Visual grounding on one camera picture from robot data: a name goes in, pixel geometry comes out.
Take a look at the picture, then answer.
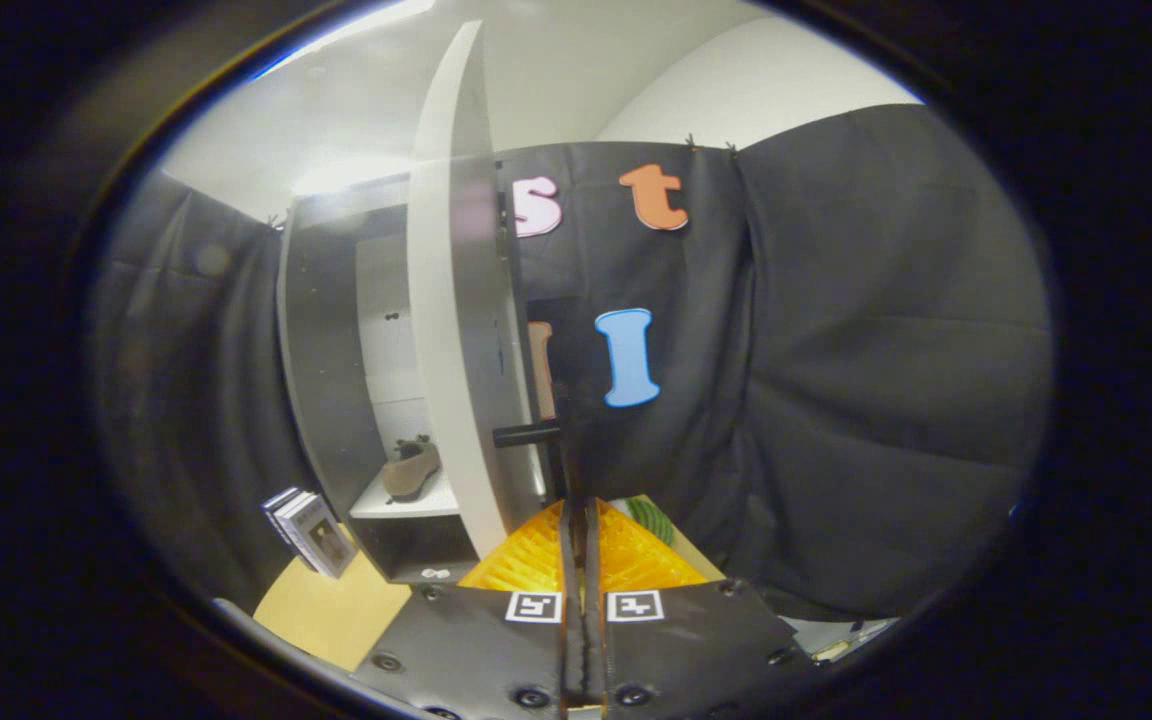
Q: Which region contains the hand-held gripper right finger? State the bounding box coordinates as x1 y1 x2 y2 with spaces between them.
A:
586 498 817 716

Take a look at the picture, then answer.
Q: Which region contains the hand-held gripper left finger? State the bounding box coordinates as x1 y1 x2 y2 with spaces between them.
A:
351 500 582 720

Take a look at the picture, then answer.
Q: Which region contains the plain brown felt shoe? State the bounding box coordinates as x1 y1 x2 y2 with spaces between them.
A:
381 435 442 501

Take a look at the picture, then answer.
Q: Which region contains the black cabinet door handle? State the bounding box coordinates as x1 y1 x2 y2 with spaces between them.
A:
493 422 562 448

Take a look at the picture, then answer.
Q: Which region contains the grey shoe cabinet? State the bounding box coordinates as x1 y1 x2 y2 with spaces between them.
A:
276 175 497 586

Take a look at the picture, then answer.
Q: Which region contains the white shoe cabinet door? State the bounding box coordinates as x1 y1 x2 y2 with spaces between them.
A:
406 20 552 561

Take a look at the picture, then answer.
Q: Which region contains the green striped object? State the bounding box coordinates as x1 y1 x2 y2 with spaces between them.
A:
626 497 677 546

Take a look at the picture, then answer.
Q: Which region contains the grey portrait cover book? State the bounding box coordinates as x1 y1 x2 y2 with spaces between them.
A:
281 492 357 579

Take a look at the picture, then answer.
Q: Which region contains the dark blue book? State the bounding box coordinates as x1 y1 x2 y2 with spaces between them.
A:
261 487 302 551

